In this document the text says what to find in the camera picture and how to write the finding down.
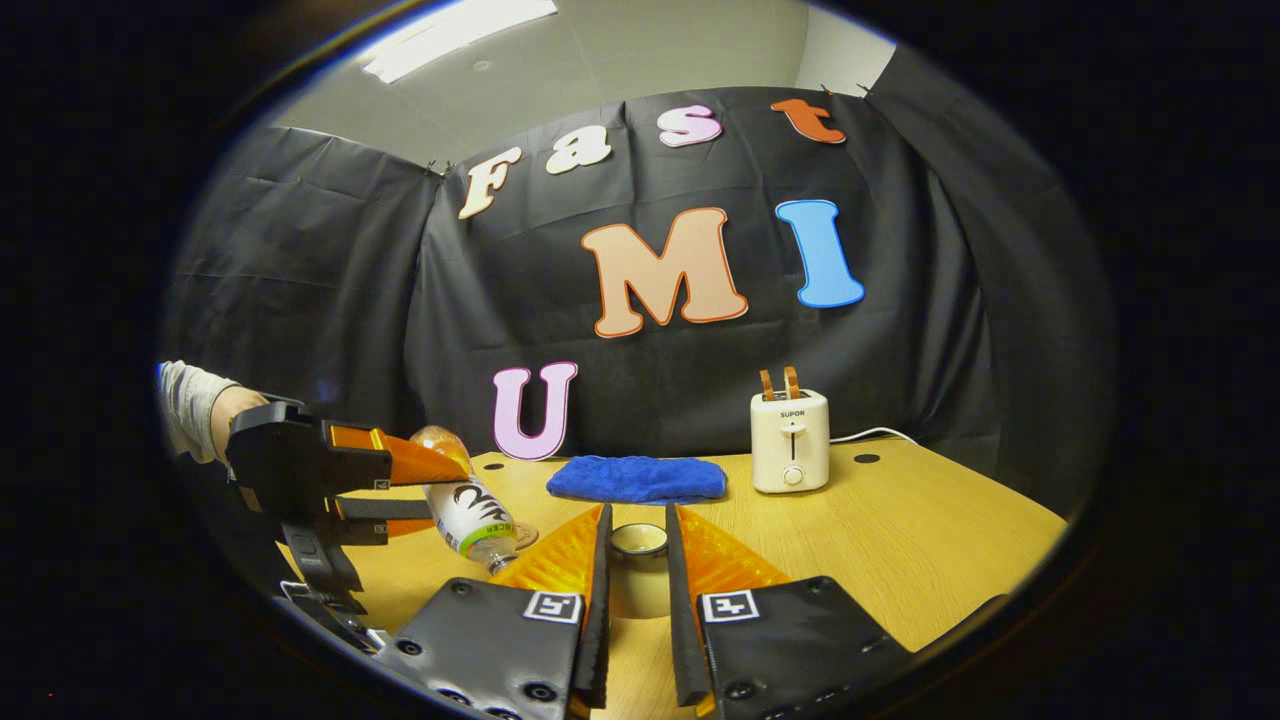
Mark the blue towel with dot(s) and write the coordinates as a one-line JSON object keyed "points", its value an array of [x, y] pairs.
{"points": [[635, 478]]}

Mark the toast bread slice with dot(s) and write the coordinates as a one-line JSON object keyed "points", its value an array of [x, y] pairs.
{"points": [[791, 382], [767, 385]]}

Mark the ceiling light panel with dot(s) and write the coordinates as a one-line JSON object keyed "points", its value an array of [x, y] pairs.
{"points": [[455, 35]]}

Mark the clear water bottle white label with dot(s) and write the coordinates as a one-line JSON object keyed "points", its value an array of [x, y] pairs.
{"points": [[470, 515]]}

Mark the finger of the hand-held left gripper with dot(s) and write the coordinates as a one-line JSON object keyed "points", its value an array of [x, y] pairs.
{"points": [[410, 462], [385, 510]]}

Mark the cream teacup lid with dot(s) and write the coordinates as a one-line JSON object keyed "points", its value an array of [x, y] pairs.
{"points": [[638, 585]]}

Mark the black backdrop cloth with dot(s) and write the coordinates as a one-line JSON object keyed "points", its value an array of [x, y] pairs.
{"points": [[900, 300]]}

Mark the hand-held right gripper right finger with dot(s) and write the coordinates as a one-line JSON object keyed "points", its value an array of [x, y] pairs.
{"points": [[682, 620]]}

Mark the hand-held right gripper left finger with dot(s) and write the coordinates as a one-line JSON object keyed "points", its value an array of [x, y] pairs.
{"points": [[598, 620]]}

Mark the cream toaster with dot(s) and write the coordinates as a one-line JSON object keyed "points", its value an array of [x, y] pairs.
{"points": [[790, 440]]}

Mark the round cork coaster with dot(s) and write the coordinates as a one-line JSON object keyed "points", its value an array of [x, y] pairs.
{"points": [[526, 537]]}

